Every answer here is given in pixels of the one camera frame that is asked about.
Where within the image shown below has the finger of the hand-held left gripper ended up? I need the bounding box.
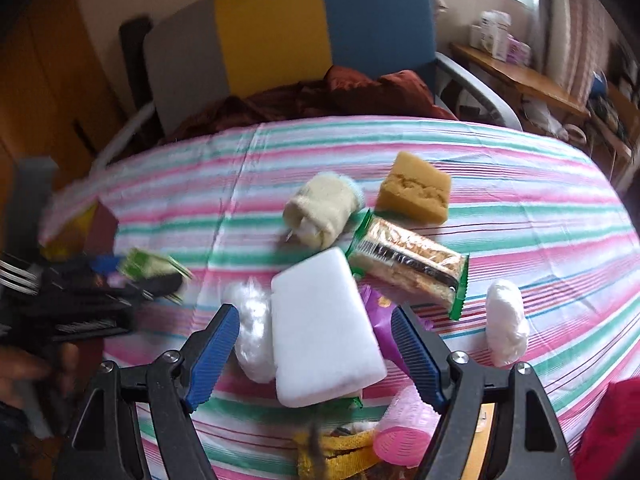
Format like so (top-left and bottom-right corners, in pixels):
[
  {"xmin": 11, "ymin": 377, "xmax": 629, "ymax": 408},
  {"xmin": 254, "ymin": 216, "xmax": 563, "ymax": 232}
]
[
  {"xmin": 90, "ymin": 254, "xmax": 128, "ymax": 275},
  {"xmin": 120, "ymin": 272, "xmax": 183, "ymax": 306}
]

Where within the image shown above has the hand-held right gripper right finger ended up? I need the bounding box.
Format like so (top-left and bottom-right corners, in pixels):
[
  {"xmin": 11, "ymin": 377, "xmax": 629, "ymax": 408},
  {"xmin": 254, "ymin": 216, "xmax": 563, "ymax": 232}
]
[{"xmin": 390, "ymin": 302, "xmax": 576, "ymax": 480}]

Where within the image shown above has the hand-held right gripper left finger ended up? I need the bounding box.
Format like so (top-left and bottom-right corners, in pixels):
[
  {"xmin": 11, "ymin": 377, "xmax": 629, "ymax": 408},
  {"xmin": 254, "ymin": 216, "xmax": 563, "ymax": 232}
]
[{"xmin": 55, "ymin": 304, "xmax": 241, "ymax": 480}]

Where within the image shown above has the small green white box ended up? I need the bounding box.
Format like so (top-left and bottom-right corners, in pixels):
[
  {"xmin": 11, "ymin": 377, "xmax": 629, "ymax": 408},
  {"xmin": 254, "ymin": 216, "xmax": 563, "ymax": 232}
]
[{"xmin": 117, "ymin": 247, "xmax": 193, "ymax": 303}]

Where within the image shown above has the purple snack packet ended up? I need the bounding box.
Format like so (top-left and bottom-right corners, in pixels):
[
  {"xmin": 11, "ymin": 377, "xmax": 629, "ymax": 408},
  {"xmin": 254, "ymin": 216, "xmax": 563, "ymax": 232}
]
[{"xmin": 357, "ymin": 284, "xmax": 436, "ymax": 368}]

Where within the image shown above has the pink hair roller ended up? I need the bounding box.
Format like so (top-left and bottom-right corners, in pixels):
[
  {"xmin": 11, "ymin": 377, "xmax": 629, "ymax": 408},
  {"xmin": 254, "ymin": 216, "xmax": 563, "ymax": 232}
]
[{"xmin": 374, "ymin": 385, "xmax": 443, "ymax": 468}]

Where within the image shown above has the white sponge block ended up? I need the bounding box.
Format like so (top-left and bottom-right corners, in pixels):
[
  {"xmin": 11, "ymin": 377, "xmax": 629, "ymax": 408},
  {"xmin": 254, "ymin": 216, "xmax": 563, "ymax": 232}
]
[{"xmin": 270, "ymin": 247, "xmax": 388, "ymax": 408}]

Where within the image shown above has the yellow knitted strap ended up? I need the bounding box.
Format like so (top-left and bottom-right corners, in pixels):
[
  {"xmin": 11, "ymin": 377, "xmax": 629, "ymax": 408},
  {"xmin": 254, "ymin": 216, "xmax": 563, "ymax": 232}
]
[{"xmin": 292, "ymin": 430, "xmax": 378, "ymax": 480}]

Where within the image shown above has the person's left hand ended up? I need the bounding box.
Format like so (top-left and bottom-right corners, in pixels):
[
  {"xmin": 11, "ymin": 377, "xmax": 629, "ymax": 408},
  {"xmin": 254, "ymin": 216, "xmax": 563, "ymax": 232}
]
[{"xmin": 0, "ymin": 345, "xmax": 78, "ymax": 411}]

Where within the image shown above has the clear-wrapped snack bar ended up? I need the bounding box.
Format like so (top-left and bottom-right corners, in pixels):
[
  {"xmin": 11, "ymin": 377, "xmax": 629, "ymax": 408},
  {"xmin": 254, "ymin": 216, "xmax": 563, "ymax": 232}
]
[{"xmin": 347, "ymin": 208, "xmax": 471, "ymax": 322}]

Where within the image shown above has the orange flat box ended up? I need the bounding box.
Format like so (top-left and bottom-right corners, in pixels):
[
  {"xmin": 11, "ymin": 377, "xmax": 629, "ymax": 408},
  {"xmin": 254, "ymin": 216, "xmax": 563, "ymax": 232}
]
[{"xmin": 462, "ymin": 400, "xmax": 498, "ymax": 480}]

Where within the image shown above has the yellow sponge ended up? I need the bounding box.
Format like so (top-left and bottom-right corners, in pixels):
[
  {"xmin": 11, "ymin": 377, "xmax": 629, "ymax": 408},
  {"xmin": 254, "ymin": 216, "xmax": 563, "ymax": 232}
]
[{"xmin": 375, "ymin": 151, "xmax": 452, "ymax": 224}]

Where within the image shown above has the cream rolled sock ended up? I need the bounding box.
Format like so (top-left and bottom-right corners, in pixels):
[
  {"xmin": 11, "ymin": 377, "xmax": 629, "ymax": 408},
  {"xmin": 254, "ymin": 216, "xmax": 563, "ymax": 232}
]
[{"xmin": 282, "ymin": 171, "xmax": 363, "ymax": 252}]

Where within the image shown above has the wooden wardrobe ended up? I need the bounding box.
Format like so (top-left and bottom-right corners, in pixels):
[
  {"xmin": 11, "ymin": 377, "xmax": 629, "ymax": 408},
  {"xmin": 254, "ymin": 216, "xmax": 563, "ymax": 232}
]
[{"xmin": 0, "ymin": 0, "xmax": 131, "ymax": 196}]

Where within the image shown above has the black rolled mat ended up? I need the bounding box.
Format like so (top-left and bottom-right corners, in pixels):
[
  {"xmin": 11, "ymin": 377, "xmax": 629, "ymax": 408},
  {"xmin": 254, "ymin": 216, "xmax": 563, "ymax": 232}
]
[{"xmin": 119, "ymin": 16, "xmax": 156, "ymax": 111}]

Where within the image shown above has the red cloth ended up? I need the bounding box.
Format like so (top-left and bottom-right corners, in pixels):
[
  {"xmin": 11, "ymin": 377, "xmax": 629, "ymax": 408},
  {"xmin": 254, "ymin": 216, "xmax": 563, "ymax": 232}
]
[{"xmin": 572, "ymin": 380, "xmax": 640, "ymax": 480}]

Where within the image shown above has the dark red blanket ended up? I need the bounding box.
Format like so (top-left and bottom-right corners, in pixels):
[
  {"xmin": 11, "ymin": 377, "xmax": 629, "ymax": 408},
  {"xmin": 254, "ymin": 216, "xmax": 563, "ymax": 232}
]
[{"xmin": 165, "ymin": 66, "xmax": 458, "ymax": 143}]

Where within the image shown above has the grey yellow blue chair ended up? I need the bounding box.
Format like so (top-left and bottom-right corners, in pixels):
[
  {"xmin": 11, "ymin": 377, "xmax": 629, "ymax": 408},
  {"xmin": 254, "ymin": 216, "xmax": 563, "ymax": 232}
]
[{"xmin": 95, "ymin": 0, "xmax": 523, "ymax": 161}]

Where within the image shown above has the wooden side desk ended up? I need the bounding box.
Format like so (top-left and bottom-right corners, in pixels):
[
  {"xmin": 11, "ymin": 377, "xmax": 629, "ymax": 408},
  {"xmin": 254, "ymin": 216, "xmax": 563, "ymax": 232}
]
[{"xmin": 450, "ymin": 42, "xmax": 591, "ymax": 116}]

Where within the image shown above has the cluttered wooden shelf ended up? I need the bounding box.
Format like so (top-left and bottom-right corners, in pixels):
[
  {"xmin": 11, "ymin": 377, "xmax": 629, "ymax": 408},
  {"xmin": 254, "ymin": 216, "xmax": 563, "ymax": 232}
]
[{"xmin": 585, "ymin": 70, "xmax": 640, "ymax": 161}]

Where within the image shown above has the small purple box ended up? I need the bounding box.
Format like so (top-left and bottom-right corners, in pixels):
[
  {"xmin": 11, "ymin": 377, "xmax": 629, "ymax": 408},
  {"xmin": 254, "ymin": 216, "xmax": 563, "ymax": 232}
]
[{"xmin": 505, "ymin": 35, "xmax": 532, "ymax": 66}]

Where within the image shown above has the white carton box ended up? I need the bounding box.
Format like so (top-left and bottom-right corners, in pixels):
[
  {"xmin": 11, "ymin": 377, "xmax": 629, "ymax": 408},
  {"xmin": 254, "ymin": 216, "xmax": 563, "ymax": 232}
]
[{"xmin": 470, "ymin": 10, "xmax": 513, "ymax": 58}]

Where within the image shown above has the patterned curtain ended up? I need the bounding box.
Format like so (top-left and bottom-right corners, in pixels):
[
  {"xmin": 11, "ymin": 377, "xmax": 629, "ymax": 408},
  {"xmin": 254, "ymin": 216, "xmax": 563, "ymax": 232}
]
[{"xmin": 540, "ymin": 0, "xmax": 616, "ymax": 106}]

